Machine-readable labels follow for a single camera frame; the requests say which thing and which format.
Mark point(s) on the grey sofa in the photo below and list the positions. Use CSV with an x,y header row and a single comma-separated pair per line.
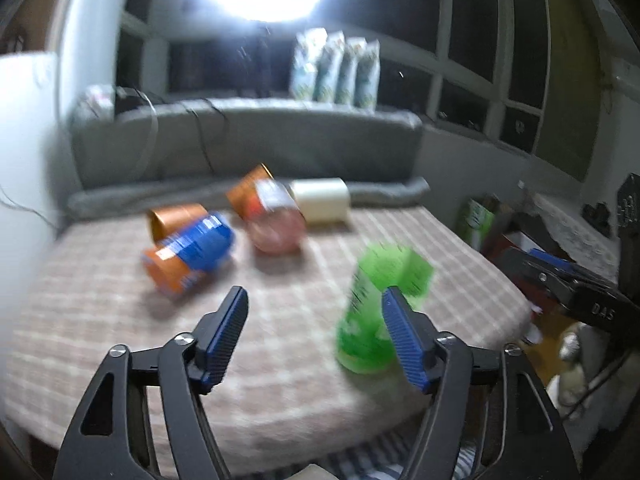
x,y
300,140

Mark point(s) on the cream white cup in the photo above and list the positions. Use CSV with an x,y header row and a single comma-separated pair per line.
x,y
322,200

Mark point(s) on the white lace cloth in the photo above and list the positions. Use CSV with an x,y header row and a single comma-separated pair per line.
x,y
575,232

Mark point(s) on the patterned snack packet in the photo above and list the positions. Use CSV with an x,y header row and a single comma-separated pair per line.
x,y
306,65
349,75
330,72
368,77

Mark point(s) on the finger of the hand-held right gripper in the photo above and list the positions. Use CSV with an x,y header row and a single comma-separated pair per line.
x,y
545,272

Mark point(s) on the green box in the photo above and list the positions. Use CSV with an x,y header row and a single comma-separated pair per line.
x,y
475,222

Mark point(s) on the blue and orange cup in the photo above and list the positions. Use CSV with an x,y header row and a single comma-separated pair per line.
x,y
192,252

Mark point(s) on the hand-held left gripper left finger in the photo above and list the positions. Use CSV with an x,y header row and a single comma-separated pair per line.
x,y
225,340

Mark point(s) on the white fluffy cloth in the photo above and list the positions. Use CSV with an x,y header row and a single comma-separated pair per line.
x,y
572,360

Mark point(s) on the white cabinet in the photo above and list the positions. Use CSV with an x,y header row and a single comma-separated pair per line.
x,y
27,160

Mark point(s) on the window frame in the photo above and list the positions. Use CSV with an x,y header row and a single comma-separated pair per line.
x,y
505,50

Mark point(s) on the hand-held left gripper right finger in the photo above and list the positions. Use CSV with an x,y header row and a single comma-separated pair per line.
x,y
406,340

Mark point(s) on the green plastic cup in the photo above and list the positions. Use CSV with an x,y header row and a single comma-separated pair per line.
x,y
372,305

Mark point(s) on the plain orange cup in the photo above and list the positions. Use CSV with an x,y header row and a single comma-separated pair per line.
x,y
172,217

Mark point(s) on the orange and pink cup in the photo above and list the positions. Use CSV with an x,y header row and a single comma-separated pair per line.
x,y
270,210

